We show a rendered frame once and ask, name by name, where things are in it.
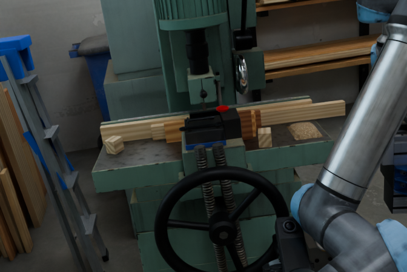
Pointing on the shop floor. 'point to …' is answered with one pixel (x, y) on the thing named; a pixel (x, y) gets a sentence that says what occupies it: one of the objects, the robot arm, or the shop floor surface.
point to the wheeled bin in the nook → (95, 68)
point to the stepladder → (19, 103)
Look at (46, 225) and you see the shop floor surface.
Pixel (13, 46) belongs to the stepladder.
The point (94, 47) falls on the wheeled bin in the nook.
